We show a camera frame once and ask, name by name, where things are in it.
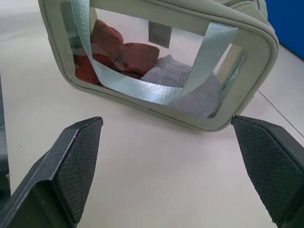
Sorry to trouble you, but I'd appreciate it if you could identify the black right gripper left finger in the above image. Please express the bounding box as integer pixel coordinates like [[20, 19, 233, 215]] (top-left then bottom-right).
[[0, 116, 104, 228]]

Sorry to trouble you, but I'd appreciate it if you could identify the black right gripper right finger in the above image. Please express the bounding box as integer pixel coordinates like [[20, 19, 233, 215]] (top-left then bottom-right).
[[230, 115, 304, 228]]

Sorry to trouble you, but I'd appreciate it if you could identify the clear pale green pouch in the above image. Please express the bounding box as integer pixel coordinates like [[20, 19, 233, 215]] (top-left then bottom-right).
[[37, 0, 279, 133]]

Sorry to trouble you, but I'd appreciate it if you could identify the red cloth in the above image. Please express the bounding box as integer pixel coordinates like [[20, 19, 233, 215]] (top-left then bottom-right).
[[73, 19, 160, 86]]

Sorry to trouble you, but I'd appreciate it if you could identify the light blue-grey cloth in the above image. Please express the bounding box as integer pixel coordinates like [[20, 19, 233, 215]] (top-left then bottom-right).
[[141, 54, 223, 118]]

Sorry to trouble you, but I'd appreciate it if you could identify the blue panel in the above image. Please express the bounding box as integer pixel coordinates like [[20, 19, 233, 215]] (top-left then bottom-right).
[[263, 0, 304, 60]]

